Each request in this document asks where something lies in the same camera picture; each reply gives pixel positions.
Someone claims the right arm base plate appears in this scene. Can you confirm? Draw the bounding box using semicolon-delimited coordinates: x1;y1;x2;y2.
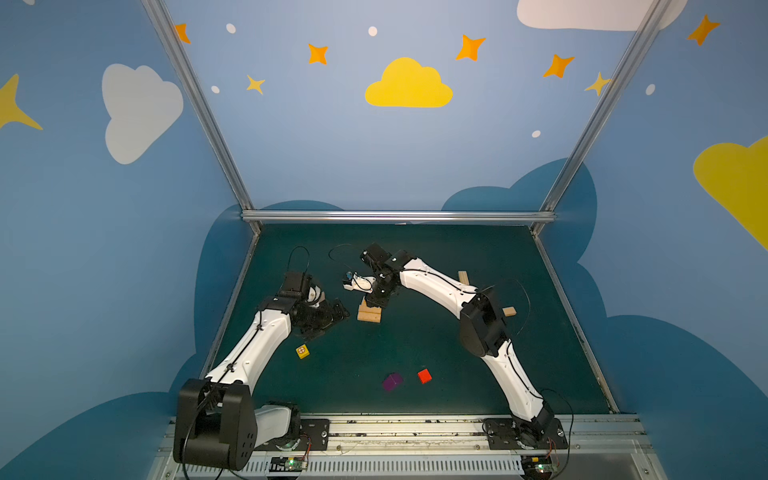
482;417;569;450

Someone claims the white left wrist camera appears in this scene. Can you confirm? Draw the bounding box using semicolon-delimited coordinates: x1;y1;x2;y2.
305;285;325;308

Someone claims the aluminium corner post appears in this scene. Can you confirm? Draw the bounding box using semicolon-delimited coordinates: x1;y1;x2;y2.
141;0;253;213
531;0;672;238

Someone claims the aluminium back frame rail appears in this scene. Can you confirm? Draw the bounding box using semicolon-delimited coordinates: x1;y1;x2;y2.
241;210;555;224

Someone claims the aluminium left corner post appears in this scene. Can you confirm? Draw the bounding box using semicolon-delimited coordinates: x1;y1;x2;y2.
141;0;253;213

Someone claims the yellow cube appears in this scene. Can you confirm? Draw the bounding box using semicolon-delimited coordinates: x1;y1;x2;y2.
296;345;310;359

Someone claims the left green circuit board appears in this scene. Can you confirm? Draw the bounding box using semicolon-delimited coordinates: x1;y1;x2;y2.
269;457;308;473

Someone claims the aluminium right corner post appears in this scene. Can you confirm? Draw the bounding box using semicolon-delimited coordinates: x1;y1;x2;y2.
531;0;672;238

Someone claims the right green circuit board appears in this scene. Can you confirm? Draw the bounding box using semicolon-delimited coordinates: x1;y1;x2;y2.
520;456;556;480

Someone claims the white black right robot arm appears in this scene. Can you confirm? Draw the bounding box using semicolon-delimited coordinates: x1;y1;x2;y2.
347;243;569;449

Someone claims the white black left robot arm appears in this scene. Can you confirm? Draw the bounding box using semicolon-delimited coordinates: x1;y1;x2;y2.
173;271;349;471

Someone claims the red cube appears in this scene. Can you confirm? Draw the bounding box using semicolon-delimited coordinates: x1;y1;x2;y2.
418;369;432;384

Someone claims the green circuit board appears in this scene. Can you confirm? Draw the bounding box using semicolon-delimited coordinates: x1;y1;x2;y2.
269;457;308;473
520;456;556;480

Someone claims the printed wood block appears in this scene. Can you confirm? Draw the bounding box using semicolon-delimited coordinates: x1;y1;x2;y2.
358;299;382;315

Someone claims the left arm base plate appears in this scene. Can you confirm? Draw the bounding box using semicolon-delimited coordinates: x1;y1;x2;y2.
255;418;330;452

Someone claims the purple block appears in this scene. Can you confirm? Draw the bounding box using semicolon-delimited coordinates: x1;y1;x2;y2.
382;372;403;392

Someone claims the aluminium front rail base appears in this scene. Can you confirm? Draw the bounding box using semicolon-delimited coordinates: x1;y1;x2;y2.
148;414;666;479

